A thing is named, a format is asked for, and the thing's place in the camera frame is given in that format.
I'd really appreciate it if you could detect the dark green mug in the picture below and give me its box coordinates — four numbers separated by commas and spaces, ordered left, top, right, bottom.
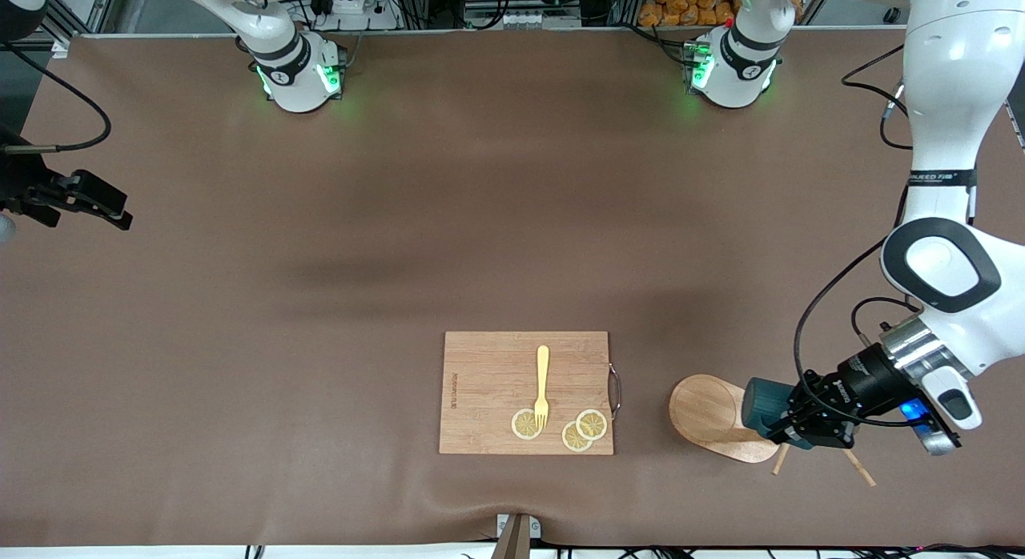
741, 379, 798, 441

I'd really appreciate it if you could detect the wooden mug tree rack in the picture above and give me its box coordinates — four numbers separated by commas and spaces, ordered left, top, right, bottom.
669, 373, 878, 488

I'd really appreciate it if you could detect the yellow plastic fork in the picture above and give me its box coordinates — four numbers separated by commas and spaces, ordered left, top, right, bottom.
534, 345, 551, 430

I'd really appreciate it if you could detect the metal table clamp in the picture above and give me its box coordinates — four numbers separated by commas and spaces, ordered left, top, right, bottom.
492, 513, 543, 559

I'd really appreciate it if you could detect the white power strip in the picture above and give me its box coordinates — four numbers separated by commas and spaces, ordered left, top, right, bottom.
308, 0, 401, 31

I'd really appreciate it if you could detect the wooden cutting board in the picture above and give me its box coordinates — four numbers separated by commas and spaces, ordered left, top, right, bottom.
439, 331, 622, 456

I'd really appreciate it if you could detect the brown table mat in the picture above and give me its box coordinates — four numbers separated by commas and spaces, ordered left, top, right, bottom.
0, 26, 1025, 549

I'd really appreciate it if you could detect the orange snack packets pile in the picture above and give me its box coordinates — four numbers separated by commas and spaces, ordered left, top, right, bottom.
638, 0, 738, 28

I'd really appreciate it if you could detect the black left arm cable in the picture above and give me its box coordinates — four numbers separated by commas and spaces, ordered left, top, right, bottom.
792, 42, 918, 429

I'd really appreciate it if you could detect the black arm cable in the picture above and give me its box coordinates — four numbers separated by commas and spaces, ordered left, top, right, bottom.
0, 45, 111, 154
792, 42, 918, 429

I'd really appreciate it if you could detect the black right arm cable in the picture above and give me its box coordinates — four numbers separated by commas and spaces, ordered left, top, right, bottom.
0, 45, 111, 154

